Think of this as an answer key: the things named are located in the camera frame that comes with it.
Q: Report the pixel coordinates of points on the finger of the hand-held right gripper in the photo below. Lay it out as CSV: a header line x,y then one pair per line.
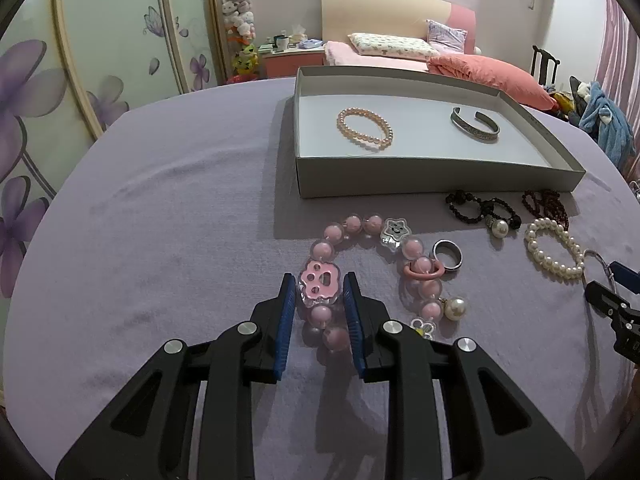
x,y
602,296
625,274

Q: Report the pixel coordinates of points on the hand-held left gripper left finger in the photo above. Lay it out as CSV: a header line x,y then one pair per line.
x,y
286,330

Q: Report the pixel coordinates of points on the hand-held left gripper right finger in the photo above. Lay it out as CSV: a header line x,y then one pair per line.
x,y
354,330

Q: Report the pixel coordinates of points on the grey cardboard box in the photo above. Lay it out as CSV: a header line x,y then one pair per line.
x,y
425,135

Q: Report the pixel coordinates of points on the blue plush garment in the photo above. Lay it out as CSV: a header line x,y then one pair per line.
x,y
607,120

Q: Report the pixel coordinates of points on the pile of colourful clothes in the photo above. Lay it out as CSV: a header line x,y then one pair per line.
x,y
565,100

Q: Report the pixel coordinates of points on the silver cuff bangle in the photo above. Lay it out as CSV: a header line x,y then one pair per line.
x,y
470,132

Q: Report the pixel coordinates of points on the pink curtain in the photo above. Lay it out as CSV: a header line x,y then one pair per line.
x,y
620,60

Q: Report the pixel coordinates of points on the dark wooden chair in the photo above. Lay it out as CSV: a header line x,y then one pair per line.
x,y
542,65

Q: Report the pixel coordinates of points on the salmon folded quilt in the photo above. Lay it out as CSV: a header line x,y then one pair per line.
x,y
485,75

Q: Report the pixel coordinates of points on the pink and beige nightstand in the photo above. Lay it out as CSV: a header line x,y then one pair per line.
x,y
290,65

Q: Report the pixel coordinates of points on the blue folded cloth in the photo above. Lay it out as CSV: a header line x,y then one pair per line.
x,y
311,44

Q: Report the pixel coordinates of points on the white patterned pillow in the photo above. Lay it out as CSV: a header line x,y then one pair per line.
x,y
390,45

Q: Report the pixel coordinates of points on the tissue box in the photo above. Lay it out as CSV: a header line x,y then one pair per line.
x,y
298,36

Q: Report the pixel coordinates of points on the lavender pillow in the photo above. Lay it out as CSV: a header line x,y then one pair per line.
x,y
447,35

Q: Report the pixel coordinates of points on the stack of plush toys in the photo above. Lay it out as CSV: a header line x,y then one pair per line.
x,y
240,15

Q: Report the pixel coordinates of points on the beige and pink headboard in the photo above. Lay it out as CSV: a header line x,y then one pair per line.
x,y
380,10

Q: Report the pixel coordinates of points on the flower print wardrobe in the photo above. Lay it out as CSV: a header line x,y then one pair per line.
x,y
100,35

